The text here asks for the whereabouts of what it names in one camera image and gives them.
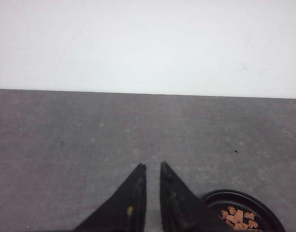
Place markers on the pile of brown beef cubes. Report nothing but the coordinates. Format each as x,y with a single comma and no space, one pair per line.
240,220

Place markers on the black frying pan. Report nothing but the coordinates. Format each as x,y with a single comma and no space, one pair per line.
221,199

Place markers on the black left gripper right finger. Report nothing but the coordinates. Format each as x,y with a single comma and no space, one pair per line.
181,210

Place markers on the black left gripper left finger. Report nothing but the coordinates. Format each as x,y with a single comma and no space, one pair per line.
124,211

